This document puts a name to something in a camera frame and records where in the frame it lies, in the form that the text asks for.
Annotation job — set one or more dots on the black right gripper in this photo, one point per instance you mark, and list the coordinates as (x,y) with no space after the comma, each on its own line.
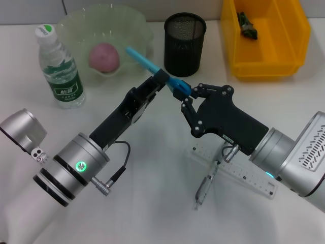
(228,117)

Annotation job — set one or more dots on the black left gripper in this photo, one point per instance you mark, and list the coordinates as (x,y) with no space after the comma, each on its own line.
(122,119)

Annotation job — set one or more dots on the blue scissors with sheath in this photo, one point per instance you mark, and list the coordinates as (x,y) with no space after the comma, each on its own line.
(144,62)

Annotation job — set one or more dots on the pink peach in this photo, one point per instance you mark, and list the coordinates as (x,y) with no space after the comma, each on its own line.
(104,58)

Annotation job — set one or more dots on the grey white pen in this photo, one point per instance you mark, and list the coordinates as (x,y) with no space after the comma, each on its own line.
(205,185)

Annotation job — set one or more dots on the transparent plastic ruler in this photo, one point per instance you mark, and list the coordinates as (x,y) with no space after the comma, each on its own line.
(243,175)

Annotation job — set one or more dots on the green plastic wrapper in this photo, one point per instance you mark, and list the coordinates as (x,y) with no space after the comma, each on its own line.
(247,28)

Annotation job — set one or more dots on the clear water bottle green label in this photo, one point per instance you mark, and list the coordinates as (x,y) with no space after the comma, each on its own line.
(61,76)

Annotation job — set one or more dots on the black mesh pen holder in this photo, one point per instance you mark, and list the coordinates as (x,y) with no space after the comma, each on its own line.
(184,50)

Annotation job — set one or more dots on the translucent green wavy fruit bowl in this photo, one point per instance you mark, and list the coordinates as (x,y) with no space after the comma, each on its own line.
(114,30)

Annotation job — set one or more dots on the yellow plastic bin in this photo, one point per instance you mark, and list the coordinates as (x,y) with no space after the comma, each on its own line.
(274,50)

